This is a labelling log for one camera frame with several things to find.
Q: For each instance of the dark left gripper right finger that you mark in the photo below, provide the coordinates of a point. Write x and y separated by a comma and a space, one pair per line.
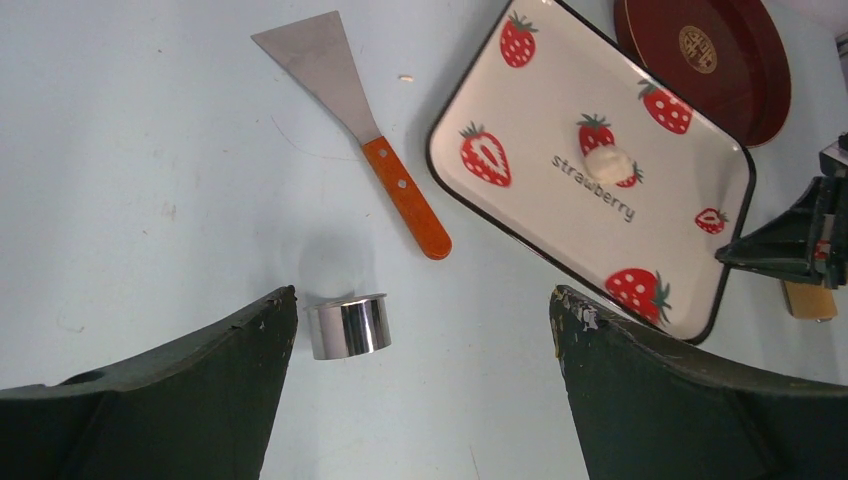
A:
648, 406

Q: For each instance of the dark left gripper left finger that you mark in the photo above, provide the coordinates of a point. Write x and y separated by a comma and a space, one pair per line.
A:
202, 406

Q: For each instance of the round dark red tray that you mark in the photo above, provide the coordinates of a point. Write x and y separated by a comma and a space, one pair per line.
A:
726, 58

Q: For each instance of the white dough piece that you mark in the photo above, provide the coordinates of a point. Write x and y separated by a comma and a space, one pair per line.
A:
608, 164

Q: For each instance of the round steel dough cutter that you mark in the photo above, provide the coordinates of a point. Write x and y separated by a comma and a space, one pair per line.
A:
349, 327

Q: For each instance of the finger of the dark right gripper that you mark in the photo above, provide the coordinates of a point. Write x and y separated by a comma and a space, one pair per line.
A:
798, 246

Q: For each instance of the white strawberry print tray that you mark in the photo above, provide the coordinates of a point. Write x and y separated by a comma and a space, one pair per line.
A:
544, 89

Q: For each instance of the steel scraper orange handle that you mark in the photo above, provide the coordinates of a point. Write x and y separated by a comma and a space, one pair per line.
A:
316, 53

